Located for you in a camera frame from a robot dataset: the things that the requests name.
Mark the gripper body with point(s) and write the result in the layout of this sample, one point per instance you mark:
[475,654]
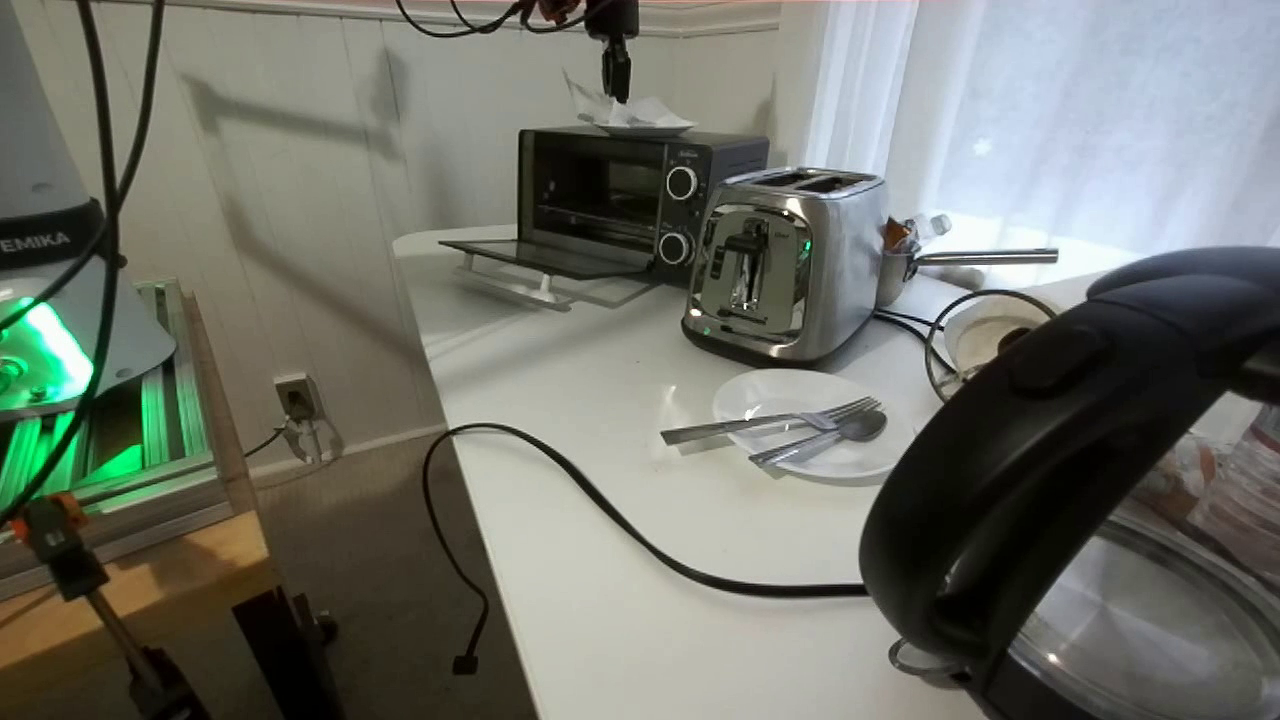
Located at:
[612,18]

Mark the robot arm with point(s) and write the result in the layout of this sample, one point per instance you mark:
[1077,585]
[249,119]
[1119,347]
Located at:
[50,150]

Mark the small white plate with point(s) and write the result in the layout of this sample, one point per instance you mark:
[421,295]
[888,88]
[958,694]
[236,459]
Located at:
[650,129]

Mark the black toaster oven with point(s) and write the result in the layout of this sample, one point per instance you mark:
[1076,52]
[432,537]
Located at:
[600,190]

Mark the toaster oven knob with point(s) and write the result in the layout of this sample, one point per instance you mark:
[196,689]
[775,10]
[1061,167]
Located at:
[681,183]
[674,248]

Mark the toaster oven door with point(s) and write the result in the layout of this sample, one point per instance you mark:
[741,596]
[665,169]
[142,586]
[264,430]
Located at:
[545,260]

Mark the toaster lever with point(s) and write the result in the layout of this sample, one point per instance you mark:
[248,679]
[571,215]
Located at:
[745,246]

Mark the silver toaster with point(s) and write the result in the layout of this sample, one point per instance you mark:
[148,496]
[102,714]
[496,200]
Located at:
[830,270]

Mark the orange packet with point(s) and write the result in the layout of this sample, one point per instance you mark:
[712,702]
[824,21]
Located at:
[897,235]

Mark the small clear bottle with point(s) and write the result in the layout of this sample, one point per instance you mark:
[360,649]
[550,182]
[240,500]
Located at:
[930,226]

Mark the steel saucepan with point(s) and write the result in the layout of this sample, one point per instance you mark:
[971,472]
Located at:
[960,257]

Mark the silver fork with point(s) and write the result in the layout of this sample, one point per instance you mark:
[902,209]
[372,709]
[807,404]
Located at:
[740,426]

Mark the white curtain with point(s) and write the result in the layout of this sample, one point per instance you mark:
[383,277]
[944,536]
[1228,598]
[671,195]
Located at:
[1050,100]

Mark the silver spoon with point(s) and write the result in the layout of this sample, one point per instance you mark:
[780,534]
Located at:
[850,428]

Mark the black electric kettle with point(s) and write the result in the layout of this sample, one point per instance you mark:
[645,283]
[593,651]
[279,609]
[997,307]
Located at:
[1040,450]

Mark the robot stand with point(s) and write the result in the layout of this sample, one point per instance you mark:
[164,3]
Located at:
[150,560]

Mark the clear plastic bottle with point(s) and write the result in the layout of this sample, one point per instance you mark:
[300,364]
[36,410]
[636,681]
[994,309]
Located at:
[1250,490]

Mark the wall socket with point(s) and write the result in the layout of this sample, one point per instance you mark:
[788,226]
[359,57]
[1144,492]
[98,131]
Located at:
[298,397]

